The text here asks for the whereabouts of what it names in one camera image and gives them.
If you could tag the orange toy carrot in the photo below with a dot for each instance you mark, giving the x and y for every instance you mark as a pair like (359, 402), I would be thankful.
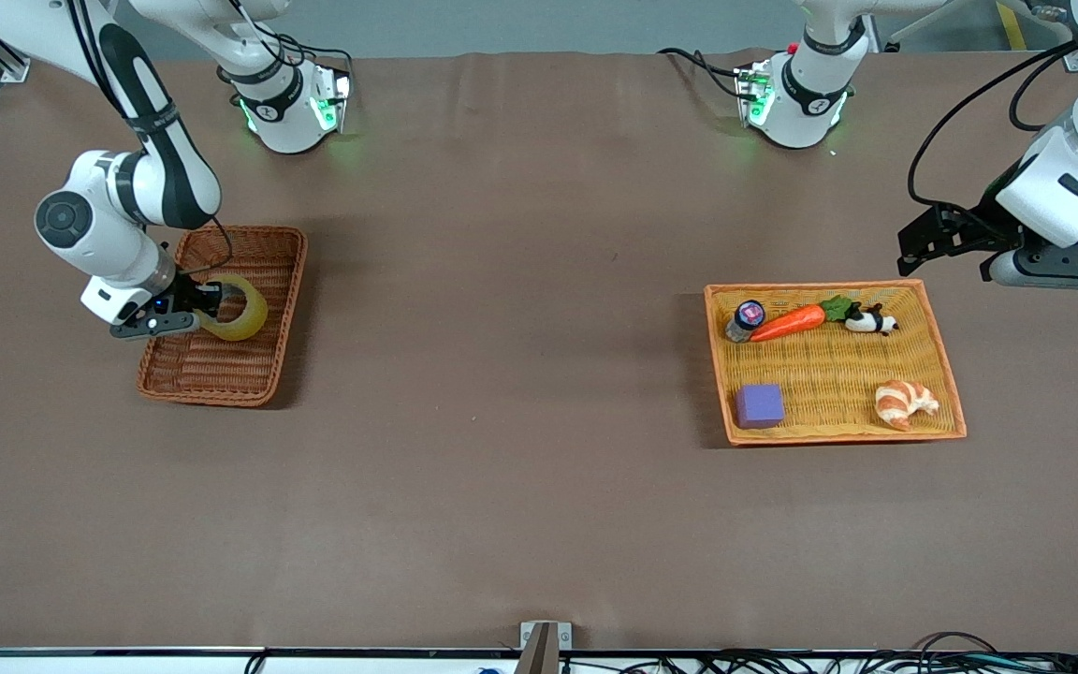
(792, 322)

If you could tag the metal camera pole bracket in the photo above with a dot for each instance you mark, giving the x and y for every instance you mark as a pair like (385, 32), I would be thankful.
(544, 646)

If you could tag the yellow tape roll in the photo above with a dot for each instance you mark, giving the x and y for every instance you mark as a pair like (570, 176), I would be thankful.
(254, 314)

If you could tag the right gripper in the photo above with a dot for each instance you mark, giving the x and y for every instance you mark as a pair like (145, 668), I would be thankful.
(185, 299)

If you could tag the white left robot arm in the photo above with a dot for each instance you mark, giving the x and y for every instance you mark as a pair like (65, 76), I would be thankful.
(806, 103)

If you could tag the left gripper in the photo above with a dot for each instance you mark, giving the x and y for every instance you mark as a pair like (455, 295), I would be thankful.
(981, 227)

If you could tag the purple cube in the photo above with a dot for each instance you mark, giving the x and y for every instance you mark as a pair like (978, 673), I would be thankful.
(760, 406)

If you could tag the brown table cover sheet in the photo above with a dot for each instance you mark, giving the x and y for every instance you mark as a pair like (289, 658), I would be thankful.
(502, 487)

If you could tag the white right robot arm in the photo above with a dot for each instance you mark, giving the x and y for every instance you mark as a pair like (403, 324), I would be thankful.
(99, 243)

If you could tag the small jar with printed lid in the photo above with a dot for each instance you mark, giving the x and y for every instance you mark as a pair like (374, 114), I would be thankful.
(745, 318)

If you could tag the toy croissant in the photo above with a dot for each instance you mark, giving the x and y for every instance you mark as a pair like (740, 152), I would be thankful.
(904, 402)

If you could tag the brown deep wicker basket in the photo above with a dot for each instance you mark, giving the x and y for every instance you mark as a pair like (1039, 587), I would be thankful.
(230, 370)

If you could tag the orange flat wicker basket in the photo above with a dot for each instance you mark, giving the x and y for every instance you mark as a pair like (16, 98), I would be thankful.
(829, 374)

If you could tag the black white panda toy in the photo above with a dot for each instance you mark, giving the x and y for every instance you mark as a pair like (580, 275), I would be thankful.
(866, 322)

